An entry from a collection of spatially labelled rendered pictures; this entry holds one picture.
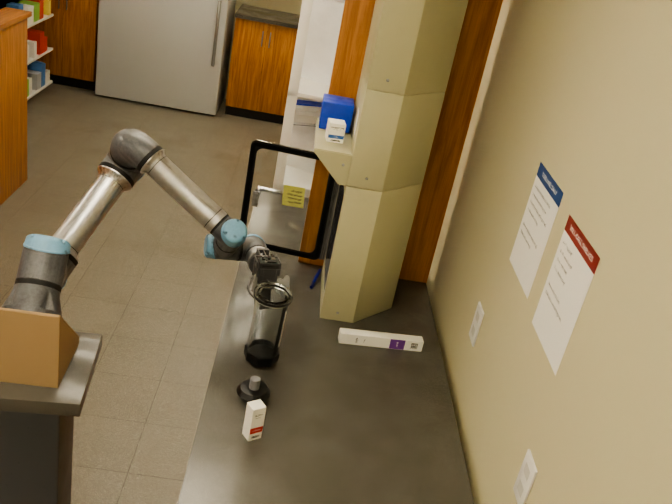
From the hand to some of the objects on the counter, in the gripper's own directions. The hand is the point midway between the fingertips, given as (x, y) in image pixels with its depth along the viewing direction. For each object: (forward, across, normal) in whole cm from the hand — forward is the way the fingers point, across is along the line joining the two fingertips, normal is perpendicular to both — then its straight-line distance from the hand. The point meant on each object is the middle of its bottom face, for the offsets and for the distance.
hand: (271, 299), depth 209 cm
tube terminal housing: (-39, +40, +18) cm, 59 cm away
